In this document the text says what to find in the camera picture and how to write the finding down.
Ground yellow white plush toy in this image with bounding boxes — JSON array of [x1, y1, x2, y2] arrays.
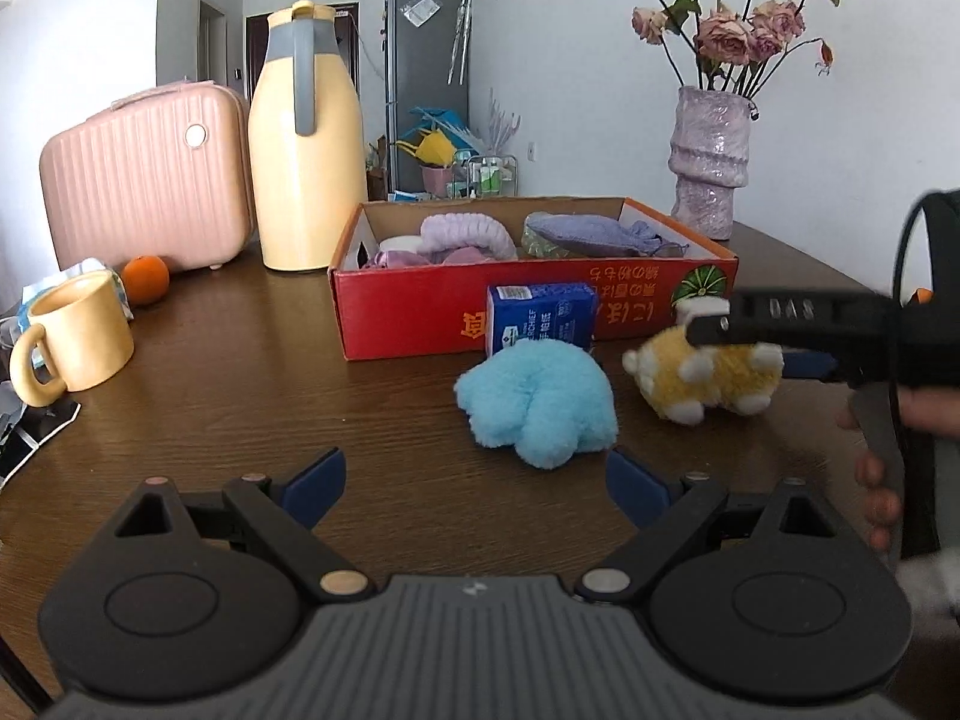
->
[[622, 298, 784, 426]]

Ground light blue plush toy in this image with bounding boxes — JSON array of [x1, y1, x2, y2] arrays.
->
[[454, 340, 619, 470]]

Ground blue tissue pack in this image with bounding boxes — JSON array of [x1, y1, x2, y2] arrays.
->
[[485, 283, 599, 356]]

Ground magenta drawstring pouch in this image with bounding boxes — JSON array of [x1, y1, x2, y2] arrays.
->
[[366, 245, 491, 270]]

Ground lilac drawstring pouch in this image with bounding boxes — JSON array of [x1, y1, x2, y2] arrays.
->
[[542, 213, 690, 259]]

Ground lavender towel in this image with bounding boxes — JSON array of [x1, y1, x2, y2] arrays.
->
[[418, 213, 517, 260]]

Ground mint green soft cloth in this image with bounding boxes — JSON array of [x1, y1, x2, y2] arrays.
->
[[521, 211, 573, 260]]

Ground person right hand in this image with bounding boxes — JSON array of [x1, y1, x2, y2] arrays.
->
[[839, 383, 958, 561]]

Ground orange black folded card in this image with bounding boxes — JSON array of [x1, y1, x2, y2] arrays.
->
[[907, 288, 932, 305]]

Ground red cardboard box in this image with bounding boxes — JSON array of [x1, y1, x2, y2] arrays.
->
[[329, 197, 739, 361]]

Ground orange fruit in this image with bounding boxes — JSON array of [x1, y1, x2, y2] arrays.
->
[[121, 255, 171, 305]]

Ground scattered black white papers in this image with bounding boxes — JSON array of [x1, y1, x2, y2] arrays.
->
[[0, 380, 82, 488]]

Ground purple textured vase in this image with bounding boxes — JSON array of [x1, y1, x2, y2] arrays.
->
[[667, 86, 752, 241]]

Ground yellow ceramic mug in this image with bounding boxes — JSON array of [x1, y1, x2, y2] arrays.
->
[[10, 271, 135, 408]]

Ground dried pink roses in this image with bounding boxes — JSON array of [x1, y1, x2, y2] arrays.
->
[[630, 0, 841, 101]]

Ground pink small suitcase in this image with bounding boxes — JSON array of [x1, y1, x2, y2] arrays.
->
[[39, 82, 256, 271]]

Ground yellow thermos jug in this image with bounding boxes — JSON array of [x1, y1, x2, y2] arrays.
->
[[249, 0, 368, 271]]

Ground yellow blue toy pile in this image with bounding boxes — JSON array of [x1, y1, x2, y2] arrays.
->
[[395, 106, 485, 167]]

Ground grey refrigerator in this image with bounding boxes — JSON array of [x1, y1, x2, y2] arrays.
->
[[384, 0, 469, 193]]

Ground wire storage rack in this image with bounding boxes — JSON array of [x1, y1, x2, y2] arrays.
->
[[448, 151, 519, 199]]

